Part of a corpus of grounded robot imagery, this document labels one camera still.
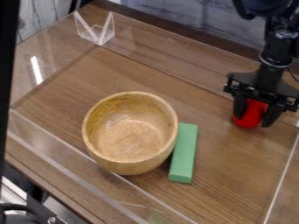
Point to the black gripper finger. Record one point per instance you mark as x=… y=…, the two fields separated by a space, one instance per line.
x=273 y=113
x=240 y=105

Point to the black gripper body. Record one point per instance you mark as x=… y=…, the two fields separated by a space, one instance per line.
x=242 y=84

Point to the red plush fruit green stem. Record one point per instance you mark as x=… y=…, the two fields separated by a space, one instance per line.
x=253 y=116

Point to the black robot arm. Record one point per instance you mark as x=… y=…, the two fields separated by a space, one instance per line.
x=281 y=36

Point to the green rectangular block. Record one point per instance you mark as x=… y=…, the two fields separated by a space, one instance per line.
x=185 y=153

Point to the wooden bowl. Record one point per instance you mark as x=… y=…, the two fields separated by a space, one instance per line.
x=130 y=130

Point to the clear acrylic tray wall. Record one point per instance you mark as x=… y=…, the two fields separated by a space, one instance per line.
x=246 y=175

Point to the clear acrylic corner bracket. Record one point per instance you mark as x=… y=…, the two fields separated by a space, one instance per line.
x=97 y=34

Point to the black metal stand bracket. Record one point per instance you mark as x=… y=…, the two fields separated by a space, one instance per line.
x=45 y=215

